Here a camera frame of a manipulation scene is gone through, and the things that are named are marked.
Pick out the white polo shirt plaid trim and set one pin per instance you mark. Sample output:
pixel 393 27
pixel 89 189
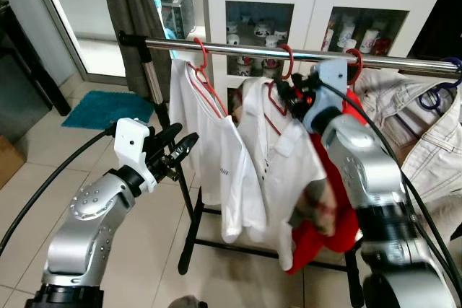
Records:
pixel 278 156

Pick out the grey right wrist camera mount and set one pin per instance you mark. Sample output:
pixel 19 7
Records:
pixel 332 91

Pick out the black chrome clothes rack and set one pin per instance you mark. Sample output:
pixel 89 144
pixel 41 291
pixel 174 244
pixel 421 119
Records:
pixel 231 48

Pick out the white T-shirt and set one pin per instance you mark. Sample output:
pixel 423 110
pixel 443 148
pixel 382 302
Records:
pixel 209 149

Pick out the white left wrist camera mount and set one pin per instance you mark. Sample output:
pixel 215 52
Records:
pixel 130 146

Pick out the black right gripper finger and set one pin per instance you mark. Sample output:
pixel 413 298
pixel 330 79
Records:
pixel 289 106
pixel 283 88

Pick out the red clothes hanger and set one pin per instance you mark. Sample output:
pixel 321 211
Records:
pixel 359 66
pixel 203 55
pixel 290 63

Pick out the teal floor mat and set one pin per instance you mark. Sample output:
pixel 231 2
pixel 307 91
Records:
pixel 108 110

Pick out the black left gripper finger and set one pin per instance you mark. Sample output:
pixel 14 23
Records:
pixel 186 151
pixel 166 135

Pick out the black furniture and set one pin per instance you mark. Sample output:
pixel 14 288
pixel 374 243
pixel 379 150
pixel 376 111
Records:
pixel 29 70

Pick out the dark blue clothes hanger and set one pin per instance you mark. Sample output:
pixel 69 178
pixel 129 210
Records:
pixel 455 63

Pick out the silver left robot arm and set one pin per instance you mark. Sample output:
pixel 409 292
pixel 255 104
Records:
pixel 86 207

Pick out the red polo shirt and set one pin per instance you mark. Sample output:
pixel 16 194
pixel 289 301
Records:
pixel 317 247

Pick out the grey curtain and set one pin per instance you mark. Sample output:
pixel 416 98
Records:
pixel 130 5

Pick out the beige jacket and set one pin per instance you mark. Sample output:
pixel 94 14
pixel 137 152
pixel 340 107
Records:
pixel 426 142

